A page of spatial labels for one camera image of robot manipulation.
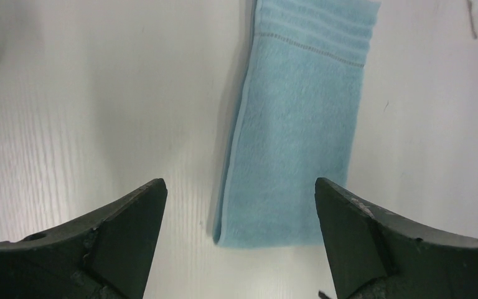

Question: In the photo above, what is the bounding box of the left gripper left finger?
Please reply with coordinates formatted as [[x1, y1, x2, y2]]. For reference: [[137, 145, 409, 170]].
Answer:
[[0, 179, 167, 298]]

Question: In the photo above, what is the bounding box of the light blue towel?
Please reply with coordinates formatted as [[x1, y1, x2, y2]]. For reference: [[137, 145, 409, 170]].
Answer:
[[213, 0, 380, 249]]

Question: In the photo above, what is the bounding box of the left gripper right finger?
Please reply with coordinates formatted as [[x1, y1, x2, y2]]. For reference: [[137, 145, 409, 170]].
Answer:
[[315, 178, 478, 298]]

